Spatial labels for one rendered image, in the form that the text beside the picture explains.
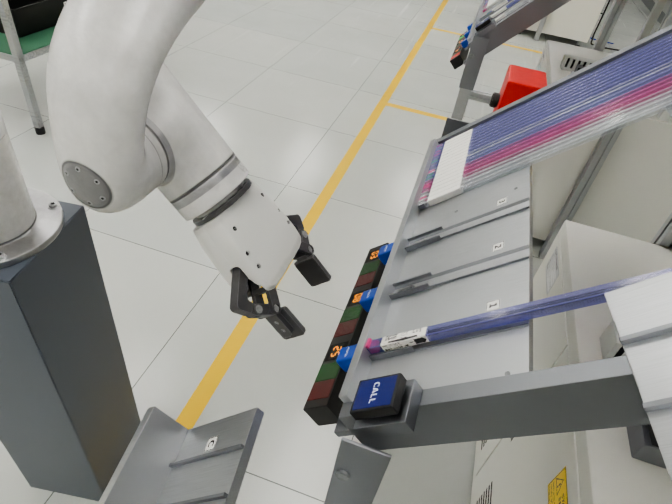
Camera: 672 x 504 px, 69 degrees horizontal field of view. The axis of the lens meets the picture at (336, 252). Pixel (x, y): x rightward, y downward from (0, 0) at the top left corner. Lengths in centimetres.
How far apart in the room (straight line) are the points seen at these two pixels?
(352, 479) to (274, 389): 89
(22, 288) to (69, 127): 40
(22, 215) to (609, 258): 103
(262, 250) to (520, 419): 30
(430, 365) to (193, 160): 32
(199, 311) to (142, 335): 18
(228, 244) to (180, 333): 107
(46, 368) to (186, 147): 51
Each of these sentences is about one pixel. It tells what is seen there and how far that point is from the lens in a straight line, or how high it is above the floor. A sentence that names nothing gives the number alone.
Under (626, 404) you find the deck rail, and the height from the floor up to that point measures 88.
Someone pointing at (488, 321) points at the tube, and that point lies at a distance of 53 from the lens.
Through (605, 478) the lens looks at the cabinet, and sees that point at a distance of 76.
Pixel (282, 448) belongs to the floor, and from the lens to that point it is 134.
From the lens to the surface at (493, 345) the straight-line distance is 52.
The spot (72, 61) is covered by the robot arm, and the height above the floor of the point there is 105.
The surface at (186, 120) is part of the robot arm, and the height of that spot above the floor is 97.
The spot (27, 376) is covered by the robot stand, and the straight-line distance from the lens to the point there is 94.
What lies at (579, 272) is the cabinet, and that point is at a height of 62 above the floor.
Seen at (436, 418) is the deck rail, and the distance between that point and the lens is 51.
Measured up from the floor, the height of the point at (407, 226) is 73.
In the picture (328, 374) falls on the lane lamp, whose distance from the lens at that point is 65.
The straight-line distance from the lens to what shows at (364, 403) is 48.
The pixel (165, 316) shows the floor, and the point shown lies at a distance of 160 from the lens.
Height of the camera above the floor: 119
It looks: 41 degrees down
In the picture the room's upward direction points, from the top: 9 degrees clockwise
